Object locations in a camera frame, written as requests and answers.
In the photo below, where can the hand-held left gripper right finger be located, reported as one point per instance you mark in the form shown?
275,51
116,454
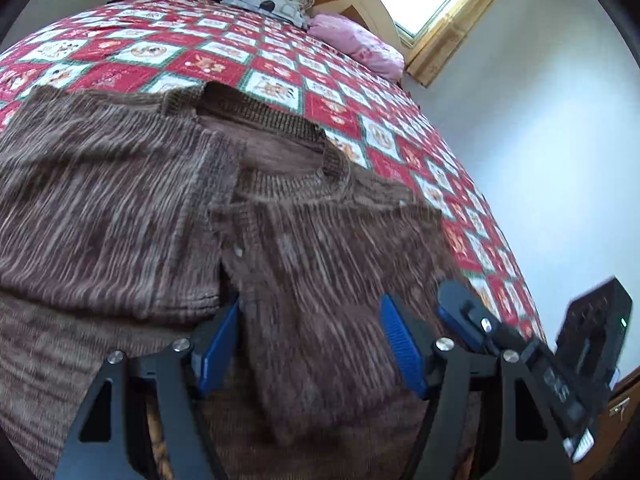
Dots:
400,342

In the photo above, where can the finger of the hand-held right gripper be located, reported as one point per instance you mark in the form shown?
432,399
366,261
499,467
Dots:
472,317

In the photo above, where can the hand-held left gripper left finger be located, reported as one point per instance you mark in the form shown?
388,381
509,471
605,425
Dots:
220,345

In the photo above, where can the brown knitted sweater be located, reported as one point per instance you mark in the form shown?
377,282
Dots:
150,210

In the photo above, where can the wooden cabinet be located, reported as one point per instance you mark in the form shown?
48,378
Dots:
622,410

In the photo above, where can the yellow curtain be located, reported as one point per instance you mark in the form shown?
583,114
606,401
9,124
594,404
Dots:
460,30

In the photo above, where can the red checkered printed quilt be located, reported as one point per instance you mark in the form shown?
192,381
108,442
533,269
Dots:
280,60

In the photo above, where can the pink pillow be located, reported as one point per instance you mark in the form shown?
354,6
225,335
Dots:
360,42

